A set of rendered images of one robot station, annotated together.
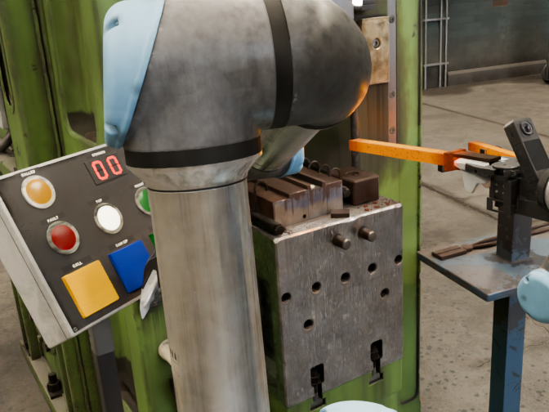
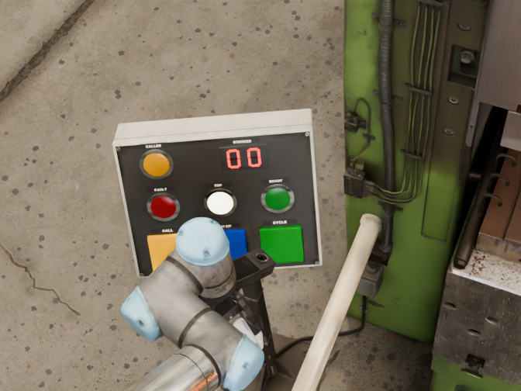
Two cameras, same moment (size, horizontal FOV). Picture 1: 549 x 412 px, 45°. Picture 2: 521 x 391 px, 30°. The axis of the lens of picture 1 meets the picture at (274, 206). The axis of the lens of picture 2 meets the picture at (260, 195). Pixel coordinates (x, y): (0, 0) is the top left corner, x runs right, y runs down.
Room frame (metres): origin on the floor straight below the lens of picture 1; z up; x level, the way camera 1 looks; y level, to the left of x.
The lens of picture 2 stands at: (0.77, -0.49, 2.56)
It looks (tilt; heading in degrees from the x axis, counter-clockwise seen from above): 60 degrees down; 62
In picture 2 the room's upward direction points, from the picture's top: 10 degrees counter-clockwise
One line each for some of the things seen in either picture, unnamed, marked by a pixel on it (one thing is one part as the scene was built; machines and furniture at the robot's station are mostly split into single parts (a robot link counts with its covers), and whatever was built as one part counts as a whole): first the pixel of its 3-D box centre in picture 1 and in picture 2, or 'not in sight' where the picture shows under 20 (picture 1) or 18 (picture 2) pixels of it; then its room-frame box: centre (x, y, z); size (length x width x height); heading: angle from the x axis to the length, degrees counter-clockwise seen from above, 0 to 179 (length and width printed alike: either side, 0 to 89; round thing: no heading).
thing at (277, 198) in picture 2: (148, 201); (277, 198); (1.19, 0.23, 1.09); 0.05 x 0.03 x 0.04; 120
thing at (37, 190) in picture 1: (38, 191); (156, 164); (1.05, 0.38, 1.16); 0.05 x 0.03 x 0.04; 120
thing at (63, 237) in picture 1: (63, 237); (163, 206); (1.03, 0.35, 1.09); 0.05 x 0.03 x 0.04; 120
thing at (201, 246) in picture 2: not in sight; (203, 253); (1.00, 0.16, 1.23); 0.09 x 0.08 x 0.11; 12
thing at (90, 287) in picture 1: (90, 288); (170, 251); (1.00, 0.31, 1.01); 0.07 x 0.05 x 0.07; 145
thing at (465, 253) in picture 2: (238, 208); (490, 178); (1.58, 0.09, 0.93); 0.40 x 0.03 x 0.03; 30
